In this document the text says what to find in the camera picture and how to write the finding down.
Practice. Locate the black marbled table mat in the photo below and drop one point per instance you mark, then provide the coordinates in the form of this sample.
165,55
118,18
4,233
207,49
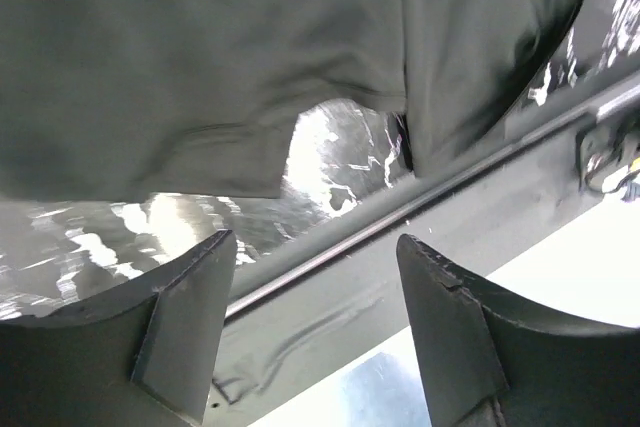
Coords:
56,253

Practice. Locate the black t shirt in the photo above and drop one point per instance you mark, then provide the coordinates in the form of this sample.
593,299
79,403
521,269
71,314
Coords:
113,100

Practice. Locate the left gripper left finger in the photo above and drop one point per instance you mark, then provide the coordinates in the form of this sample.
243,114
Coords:
139,354

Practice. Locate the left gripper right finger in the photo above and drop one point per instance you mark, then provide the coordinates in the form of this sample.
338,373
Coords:
490,357

